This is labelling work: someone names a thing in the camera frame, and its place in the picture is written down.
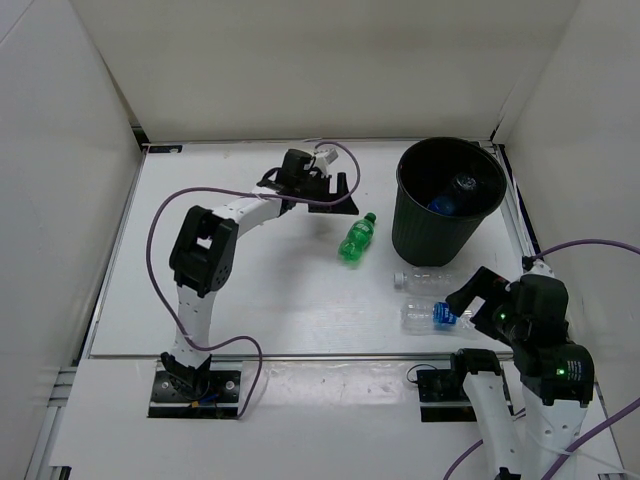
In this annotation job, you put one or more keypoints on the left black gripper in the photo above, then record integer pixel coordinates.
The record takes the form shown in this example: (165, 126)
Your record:
(347, 207)

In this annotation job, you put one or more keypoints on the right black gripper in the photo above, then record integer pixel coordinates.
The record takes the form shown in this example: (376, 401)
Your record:
(485, 284)

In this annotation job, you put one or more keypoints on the green plastic bottle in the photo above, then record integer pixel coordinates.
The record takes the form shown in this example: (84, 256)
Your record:
(358, 239)

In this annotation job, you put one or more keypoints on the blue label bottle white cap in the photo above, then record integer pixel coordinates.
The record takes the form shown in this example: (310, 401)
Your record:
(461, 188)

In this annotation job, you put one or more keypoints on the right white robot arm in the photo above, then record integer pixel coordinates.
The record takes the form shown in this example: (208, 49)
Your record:
(557, 375)

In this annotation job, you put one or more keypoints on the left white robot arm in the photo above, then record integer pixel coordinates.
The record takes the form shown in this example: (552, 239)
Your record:
(203, 254)

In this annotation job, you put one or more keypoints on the dark green plastic bin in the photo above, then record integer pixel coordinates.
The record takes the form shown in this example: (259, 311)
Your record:
(424, 238)

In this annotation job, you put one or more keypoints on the clear unlabelled plastic bottle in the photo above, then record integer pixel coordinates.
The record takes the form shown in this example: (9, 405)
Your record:
(430, 279)

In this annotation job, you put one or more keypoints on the clear Aquafina bottle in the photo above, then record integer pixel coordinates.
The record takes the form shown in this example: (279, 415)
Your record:
(427, 316)

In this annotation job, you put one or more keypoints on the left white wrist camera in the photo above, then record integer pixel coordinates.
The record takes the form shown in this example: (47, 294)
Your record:
(323, 157)

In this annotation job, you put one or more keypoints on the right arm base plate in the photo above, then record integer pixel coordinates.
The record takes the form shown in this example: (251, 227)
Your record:
(440, 391)

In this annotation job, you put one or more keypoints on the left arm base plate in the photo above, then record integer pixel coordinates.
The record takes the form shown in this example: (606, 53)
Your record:
(215, 396)

